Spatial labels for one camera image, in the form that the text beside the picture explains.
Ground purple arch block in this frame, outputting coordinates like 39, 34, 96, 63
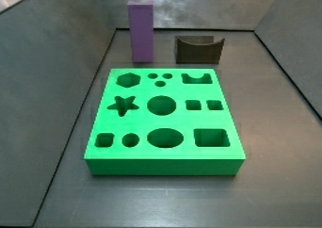
127, 1, 154, 62

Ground green shape sorter board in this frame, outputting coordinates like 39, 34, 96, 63
84, 68, 246, 175

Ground black curved holder bracket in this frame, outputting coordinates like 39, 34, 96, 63
175, 36, 226, 64

